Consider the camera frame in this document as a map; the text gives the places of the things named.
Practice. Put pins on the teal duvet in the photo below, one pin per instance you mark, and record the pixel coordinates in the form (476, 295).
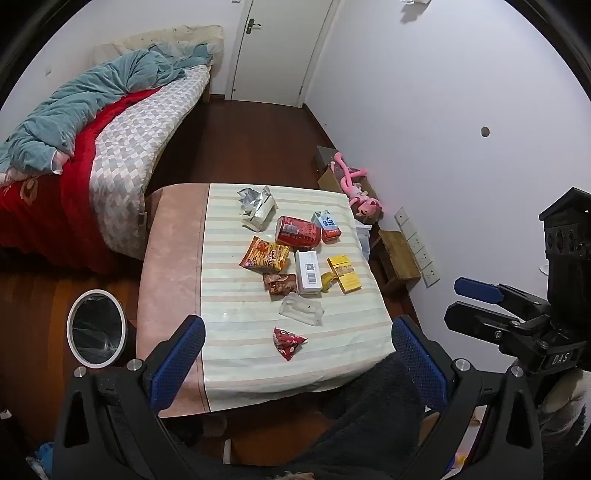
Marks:
(92, 97)

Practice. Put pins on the blue cloth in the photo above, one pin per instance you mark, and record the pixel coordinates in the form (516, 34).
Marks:
(44, 452)

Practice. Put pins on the beige sofa cushion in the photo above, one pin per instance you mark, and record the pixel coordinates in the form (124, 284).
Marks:
(171, 258)

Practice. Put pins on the white door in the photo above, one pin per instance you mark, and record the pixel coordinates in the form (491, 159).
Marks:
(277, 55)

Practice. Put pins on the row of white wall sockets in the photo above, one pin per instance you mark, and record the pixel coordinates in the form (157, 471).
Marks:
(418, 249)

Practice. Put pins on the clear plastic tray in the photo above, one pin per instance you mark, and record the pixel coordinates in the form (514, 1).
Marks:
(300, 310)

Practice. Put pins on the red soda can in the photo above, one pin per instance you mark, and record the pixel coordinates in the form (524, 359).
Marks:
(298, 230)

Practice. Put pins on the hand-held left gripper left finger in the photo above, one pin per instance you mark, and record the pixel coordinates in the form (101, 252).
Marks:
(180, 360)

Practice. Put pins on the orange snack packet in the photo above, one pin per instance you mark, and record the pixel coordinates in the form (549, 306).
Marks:
(265, 254)

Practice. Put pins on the beige pillow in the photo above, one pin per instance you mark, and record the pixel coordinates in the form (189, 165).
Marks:
(184, 34)

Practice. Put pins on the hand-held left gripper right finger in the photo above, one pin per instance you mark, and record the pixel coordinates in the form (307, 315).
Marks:
(418, 364)

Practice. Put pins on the red blanket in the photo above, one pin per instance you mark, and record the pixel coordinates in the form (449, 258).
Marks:
(69, 194)

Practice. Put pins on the pink plush toy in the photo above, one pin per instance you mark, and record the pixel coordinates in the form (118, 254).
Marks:
(362, 203)

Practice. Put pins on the plastic bin liner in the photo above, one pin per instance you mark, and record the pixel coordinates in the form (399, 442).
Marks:
(99, 327)

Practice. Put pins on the silver foil packet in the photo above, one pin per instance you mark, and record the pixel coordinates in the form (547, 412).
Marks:
(261, 210)

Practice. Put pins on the small blue red carton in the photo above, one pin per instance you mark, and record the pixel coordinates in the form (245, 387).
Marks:
(328, 226)

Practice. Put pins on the wooden stool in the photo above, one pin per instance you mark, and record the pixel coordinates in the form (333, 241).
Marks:
(399, 256)

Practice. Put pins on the white-rimmed trash bin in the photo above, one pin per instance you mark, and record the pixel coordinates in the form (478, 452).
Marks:
(69, 330)

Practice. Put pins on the person's dark trousers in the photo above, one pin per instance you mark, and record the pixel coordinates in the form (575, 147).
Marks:
(369, 415)

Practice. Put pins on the yellow box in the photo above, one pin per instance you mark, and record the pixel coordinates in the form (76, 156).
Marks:
(344, 274)

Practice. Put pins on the person's right forearm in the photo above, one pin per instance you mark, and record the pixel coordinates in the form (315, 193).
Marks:
(565, 406)

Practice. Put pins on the cardboard box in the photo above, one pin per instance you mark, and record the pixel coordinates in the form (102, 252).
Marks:
(325, 170)

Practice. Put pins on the small red wrapper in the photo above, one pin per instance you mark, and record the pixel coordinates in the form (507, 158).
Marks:
(288, 344)

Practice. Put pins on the bed with checkered sheet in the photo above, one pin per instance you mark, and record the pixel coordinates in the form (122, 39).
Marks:
(138, 138)

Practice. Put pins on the banana peel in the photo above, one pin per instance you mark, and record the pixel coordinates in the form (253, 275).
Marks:
(328, 282)

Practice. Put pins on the white box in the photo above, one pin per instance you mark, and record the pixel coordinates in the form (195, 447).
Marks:
(307, 272)

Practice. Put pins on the brown snack wrapper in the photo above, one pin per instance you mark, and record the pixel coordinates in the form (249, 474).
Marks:
(279, 284)

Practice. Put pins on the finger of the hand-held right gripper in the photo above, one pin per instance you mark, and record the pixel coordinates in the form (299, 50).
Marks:
(478, 288)
(480, 321)

